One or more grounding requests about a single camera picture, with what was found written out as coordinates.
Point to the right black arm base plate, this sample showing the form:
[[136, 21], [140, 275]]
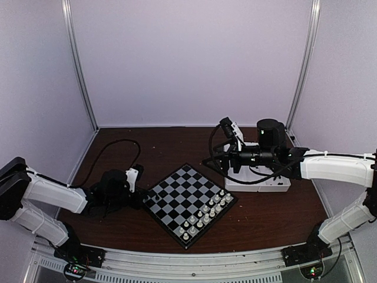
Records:
[[314, 249]]

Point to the front aluminium rail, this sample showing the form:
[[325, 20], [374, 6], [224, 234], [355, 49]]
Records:
[[264, 265]]

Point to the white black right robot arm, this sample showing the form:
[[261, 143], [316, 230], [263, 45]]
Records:
[[302, 163]]

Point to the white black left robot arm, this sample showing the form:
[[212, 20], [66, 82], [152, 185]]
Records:
[[22, 189]]

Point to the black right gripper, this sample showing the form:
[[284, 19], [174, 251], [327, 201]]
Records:
[[225, 158]]

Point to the black white chessboard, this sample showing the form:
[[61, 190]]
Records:
[[181, 192]]

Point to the right aluminium frame post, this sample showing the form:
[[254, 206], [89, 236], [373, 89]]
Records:
[[305, 65]]

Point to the white chess piece row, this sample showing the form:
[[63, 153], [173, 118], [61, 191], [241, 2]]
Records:
[[202, 217]]

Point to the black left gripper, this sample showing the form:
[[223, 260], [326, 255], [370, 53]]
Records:
[[139, 197]]

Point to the white plastic divided tray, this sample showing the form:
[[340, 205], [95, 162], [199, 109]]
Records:
[[260, 187]]

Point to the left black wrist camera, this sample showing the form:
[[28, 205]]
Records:
[[139, 170]]

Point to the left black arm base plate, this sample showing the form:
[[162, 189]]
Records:
[[72, 251]]

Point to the left aluminium frame post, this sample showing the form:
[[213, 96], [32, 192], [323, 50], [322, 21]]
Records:
[[69, 24]]

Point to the aluminium frame post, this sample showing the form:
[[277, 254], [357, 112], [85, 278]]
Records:
[[69, 24], [305, 65]]

